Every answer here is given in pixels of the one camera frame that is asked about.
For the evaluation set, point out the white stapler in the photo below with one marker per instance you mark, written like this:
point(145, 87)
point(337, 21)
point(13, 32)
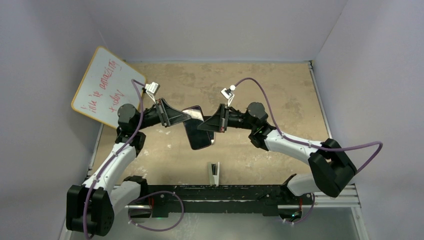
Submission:
point(213, 173)

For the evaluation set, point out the black phone case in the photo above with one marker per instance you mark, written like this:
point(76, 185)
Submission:
point(193, 107)

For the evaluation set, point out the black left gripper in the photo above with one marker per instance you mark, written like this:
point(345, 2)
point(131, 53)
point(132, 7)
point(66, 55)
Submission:
point(168, 116)

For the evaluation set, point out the yellow framed whiteboard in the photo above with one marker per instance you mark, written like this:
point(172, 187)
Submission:
point(105, 86)

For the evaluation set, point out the black aluminium mounting rail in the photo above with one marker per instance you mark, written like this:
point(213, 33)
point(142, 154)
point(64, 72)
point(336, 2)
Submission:
point(267, 200)

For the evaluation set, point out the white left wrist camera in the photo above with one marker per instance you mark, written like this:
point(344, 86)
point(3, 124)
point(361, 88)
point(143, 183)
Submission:
point(151, 90)

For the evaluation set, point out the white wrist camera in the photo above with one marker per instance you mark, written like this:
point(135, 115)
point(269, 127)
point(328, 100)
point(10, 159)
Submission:
point(151, 90)
point(228, 93)

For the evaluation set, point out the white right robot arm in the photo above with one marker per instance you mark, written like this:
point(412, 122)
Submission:
point(331, 168)

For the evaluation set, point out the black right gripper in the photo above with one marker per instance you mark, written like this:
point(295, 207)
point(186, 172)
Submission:
point(217, 122)

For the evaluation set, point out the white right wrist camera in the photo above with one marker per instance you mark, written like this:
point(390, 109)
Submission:
point(228, 93)

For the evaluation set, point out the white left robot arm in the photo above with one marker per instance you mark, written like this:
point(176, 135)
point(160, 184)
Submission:
point(109, 172)

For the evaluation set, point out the purple smartphone black screen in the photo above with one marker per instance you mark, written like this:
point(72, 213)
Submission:
point(212, 137)

